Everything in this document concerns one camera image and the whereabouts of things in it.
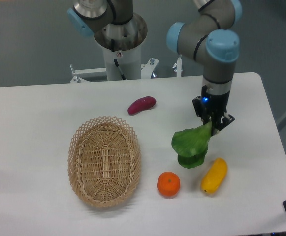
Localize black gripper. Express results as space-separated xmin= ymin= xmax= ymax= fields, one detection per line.
xmin=192 ymin=85 xmax=235 ymax=136

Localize green bok choy toy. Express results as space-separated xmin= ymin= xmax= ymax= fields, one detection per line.
xmin=171 ymin=122 xmax=212 ymax=169

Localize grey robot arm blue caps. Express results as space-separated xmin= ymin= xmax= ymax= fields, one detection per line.
xmin=67 ymin=0 xmax=242 ymax=134

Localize yellow mango toy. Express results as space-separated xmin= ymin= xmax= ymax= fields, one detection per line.
xmin=200 ymin=158 xmax=228 ymax=194

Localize purple sweet potato toy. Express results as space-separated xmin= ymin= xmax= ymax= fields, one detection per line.
xmin=127 ymin=96 xmax=157 ymax=116

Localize orange tangerine toy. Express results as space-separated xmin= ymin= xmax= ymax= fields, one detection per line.
xmin=157 ymin=172 xmax=181 ymax=197

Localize woven wicker basket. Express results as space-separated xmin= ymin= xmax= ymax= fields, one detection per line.
xmin=68 ymin=116 xmax=141 ymax=208

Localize white base frame with bolts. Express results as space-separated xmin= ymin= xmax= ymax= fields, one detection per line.
xmin=70 ymin=55 xmax=184 ymax=83

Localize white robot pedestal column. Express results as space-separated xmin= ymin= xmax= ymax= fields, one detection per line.
xmin=96 ymin=42 xmax=142 ymax=81

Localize black cable on pedestal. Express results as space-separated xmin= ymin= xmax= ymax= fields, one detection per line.
xmin=110 ymin=38 xmax=127 ymax=81

